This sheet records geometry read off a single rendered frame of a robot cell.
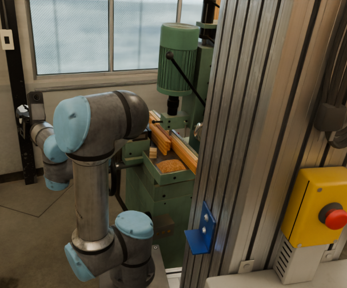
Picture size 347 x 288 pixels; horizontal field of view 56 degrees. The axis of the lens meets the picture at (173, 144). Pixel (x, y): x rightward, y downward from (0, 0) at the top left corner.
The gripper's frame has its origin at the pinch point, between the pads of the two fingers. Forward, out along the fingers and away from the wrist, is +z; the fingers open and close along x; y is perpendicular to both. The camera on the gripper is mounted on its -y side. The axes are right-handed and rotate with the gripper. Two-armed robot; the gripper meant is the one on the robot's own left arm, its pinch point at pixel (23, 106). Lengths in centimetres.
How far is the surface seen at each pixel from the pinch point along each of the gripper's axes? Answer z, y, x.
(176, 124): -6, 11, 73
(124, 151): 1, 26, 49
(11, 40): 124, -1, 30
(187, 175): -27, 28, 66
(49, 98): 130, 43, 61
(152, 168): -15, 28, 55
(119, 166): 3, 35, 48
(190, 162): -26, 21, 67
